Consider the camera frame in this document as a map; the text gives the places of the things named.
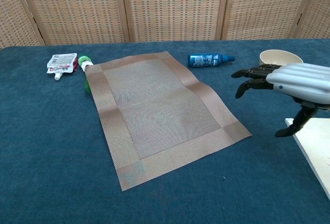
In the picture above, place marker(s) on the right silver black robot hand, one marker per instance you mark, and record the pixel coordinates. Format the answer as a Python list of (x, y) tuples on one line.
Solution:
[(296, 79)]

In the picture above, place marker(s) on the grey woven placemat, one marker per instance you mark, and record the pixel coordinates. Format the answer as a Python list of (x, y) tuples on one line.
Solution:
[(154, 110)]

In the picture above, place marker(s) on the beige bowl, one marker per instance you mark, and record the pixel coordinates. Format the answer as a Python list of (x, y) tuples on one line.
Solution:
[(273, 56)]

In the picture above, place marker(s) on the white orange book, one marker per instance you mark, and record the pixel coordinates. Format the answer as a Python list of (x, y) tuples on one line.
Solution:
[(317, 151)]

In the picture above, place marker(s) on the woven folding screen panel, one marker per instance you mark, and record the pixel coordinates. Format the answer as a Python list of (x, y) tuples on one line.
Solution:
[(74, 9), (317, 7), (268, 7), (175, 7), (15, 12)]

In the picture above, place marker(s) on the blue spray bottle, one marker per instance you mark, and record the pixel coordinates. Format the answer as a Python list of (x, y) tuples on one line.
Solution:
[(203, 60)]

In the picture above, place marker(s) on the colourful feather shuttlecock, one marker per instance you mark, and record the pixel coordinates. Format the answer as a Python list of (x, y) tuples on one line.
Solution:
[(84, 60)]

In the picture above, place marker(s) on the white spouted food pouch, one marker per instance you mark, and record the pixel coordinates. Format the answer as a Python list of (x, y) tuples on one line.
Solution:
[(62, 62)]

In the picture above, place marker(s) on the blue felt table cover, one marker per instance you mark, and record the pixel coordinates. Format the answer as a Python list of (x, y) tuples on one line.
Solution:
[(51, 144)]

